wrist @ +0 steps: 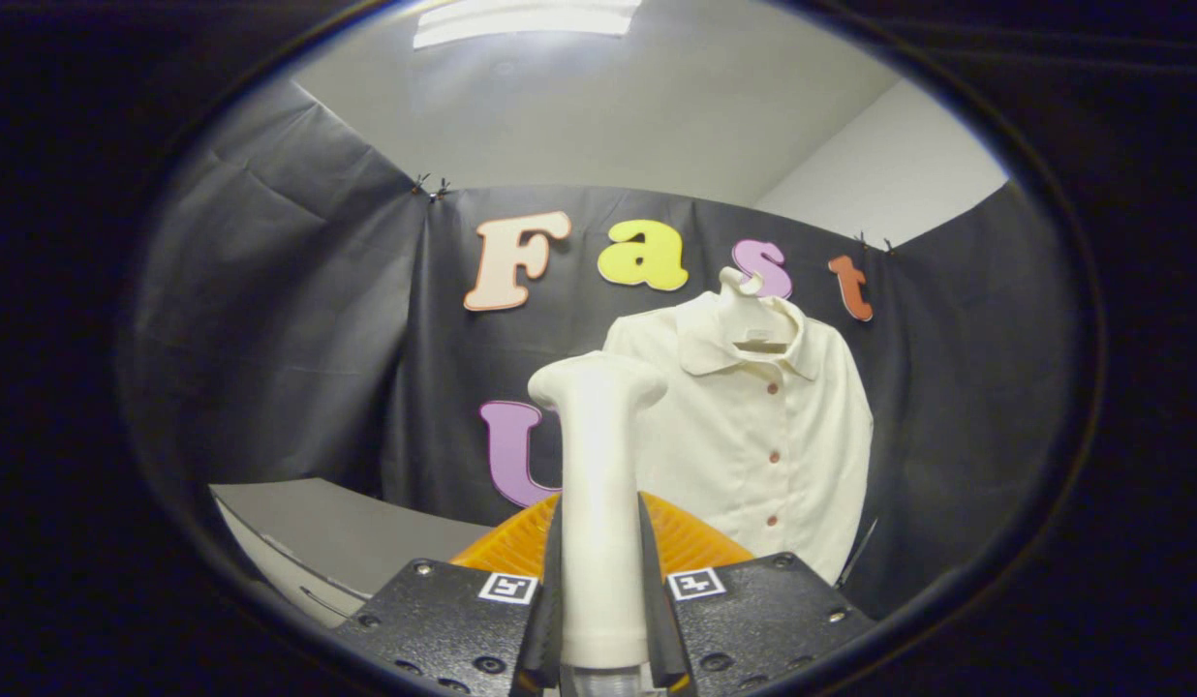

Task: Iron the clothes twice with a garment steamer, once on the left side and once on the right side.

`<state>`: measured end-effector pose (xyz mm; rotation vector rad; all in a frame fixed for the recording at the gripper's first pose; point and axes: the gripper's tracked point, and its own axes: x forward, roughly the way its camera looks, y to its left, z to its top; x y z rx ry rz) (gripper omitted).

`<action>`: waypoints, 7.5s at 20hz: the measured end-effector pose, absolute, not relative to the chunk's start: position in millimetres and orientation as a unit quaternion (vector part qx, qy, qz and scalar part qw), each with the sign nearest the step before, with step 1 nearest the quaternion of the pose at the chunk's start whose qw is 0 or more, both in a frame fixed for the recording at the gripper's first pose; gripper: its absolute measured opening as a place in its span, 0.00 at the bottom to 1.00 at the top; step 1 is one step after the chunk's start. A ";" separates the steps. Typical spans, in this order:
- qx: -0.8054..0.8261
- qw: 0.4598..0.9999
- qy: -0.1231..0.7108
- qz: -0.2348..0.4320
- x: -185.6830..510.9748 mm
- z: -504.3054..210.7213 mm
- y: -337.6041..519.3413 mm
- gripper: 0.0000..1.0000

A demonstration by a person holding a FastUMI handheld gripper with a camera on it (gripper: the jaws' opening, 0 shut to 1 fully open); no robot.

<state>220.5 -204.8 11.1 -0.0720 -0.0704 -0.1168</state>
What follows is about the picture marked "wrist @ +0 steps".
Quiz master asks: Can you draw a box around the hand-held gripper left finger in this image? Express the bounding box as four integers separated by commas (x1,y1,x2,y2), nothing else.
332,492,566,697

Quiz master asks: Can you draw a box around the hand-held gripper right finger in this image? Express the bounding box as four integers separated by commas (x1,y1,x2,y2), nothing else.
637,492,875,697

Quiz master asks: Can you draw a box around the cream button shirt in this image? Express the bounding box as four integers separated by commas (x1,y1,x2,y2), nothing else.
601,290,875,587

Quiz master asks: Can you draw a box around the white garment steamer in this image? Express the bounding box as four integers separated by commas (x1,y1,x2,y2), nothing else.
528,350,669,697

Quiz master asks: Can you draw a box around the black stand pole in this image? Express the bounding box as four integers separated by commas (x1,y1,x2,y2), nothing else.
836,518,878,587

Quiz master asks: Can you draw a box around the grey cabinet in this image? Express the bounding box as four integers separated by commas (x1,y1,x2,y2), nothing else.
209,477,493,625

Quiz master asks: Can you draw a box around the white plastic hanger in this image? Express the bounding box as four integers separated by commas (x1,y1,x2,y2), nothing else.
718,267,803,351

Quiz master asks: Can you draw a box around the black backdrop cloth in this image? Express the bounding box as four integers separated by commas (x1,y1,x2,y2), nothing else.
124,77,1079,621

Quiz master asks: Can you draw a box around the ceiling light panel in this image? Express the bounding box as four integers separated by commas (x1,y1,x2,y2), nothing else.
413,0,643,49

